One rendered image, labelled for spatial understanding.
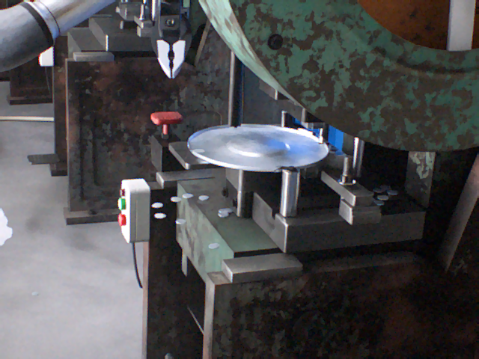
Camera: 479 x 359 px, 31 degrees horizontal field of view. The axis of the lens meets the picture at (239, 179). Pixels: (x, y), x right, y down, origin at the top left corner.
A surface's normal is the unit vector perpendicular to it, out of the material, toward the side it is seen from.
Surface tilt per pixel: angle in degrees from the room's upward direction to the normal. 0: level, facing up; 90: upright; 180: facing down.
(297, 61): 90
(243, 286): 90
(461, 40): 90
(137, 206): 90
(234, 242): 0
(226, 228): 0
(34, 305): 0
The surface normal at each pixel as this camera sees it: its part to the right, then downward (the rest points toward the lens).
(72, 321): 0.05, -0.94
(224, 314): 0.33, 0.34
